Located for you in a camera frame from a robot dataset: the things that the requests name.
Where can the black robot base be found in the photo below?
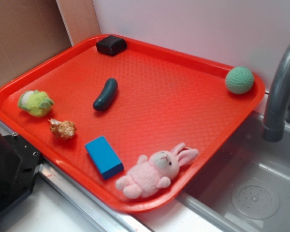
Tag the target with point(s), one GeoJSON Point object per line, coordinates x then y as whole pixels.
{"type": "Point", "coordinates": [19, 164]}

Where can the green plush animal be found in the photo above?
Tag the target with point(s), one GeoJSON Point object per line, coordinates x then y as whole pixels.
{"type": "Point", "coordinates": [36, 103]}

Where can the red plastic tray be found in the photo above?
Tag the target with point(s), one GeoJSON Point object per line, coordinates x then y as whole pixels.
{"type": "Point", "coordinates": [164, 98]}

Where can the dark green toy cucumber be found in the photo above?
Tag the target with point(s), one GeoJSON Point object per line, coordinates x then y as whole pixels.
{"type": "Point", "coordinates": [107, 95]}

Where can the blue rectangular block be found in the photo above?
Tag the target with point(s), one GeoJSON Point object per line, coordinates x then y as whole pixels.
{"type": "Point", "coordinates": [104, 157]}

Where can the pink plush bunny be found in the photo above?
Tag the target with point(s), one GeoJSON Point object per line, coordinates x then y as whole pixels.
{"type": "Point", "coordinates": [151, 174]}

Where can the black rectangular block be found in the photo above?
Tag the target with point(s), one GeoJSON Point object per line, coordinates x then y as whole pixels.
{"type": "Point", "coordinates": [111, 45]}

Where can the brown seashell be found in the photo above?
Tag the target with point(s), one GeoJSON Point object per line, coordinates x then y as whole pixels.
{"type": "Point", "coordinates": [62, 129]}

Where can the green textured ball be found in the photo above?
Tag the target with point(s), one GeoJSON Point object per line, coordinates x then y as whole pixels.
{"type": "Point", "coordinates": [239, 80]}

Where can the grey toy sink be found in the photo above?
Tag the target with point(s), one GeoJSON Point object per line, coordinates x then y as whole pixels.
{"type": "Point", "coordinates": [245, 187]}

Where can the brown cardboard panel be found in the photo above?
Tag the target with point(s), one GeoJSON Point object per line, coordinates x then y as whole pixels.
{"type": "Point", "coordinates": [32, 31]}

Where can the grey toy faucet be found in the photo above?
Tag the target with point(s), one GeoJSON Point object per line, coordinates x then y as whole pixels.
{"type": "Point", "coordinates": [277, 110]}

